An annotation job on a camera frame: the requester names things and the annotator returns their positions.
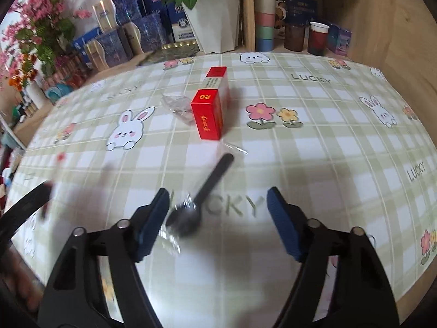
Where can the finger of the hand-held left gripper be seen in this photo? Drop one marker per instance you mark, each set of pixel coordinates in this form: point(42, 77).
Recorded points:
point(24, 205)

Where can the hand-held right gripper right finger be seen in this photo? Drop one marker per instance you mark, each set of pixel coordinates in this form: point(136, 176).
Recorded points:
point(283, 222)

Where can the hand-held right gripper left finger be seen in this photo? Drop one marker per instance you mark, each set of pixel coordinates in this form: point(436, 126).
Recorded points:
point(153, 218)

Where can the black plastic spoon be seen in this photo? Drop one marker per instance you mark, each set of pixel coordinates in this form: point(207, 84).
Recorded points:
point(205, 188)

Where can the checked bunny tablecloth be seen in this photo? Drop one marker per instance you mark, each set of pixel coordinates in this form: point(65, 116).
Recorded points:
point(307, 164)

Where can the orange flowers white vase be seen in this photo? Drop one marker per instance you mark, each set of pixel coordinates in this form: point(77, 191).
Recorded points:
point(36, 94)

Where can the clear plastic wrapper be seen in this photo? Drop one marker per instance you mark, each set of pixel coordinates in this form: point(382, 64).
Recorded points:
point(177, 107)

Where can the red cigarette box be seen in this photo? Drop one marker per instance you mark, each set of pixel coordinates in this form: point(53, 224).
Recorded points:
point(206, 116)

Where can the teal patterned pouch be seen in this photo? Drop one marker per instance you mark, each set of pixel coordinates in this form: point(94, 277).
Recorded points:
point(59, 94)

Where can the wooden fence planter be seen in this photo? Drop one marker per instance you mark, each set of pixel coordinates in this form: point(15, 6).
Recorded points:
point(70, 68)

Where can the gold tray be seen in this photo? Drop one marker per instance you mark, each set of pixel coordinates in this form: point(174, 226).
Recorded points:
point(170, 53)

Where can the gold blue gift box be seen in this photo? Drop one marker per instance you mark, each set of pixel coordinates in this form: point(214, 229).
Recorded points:
point(109, 49)
point(126, 5)

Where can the large blue white box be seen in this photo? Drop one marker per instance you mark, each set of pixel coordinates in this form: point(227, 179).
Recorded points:
point(85, 39)

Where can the red white paper cup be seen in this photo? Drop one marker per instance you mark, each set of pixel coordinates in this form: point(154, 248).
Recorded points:
point(318, 41)

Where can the brown cup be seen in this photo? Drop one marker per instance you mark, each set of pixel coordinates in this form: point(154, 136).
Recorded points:
point(294, 37)

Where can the dark blue gold box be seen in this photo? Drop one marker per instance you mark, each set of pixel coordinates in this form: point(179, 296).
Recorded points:
point(148, 32)

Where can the small purple blue box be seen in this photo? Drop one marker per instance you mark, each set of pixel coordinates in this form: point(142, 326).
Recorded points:
point(339, 41)

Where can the blue box white label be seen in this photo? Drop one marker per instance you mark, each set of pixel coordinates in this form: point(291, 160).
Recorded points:
point(182, 25)

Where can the pink blossom plant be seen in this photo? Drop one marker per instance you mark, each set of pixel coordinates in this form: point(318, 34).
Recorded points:
point(37, 10)

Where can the stack of pastel paper cups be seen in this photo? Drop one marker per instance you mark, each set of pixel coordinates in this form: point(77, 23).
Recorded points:
point(264, 17)

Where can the red rose plant white pot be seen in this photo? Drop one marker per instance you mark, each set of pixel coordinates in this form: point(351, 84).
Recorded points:
point(215, 20)

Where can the plain dark blue box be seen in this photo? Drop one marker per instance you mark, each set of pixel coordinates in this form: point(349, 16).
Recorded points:
point(153, 5)

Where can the blue printed box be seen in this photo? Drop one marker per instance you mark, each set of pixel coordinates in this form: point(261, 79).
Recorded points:
point(302, 6)

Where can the wooden shelf unit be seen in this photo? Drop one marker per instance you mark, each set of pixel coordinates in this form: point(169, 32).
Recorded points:
point(375, 13)

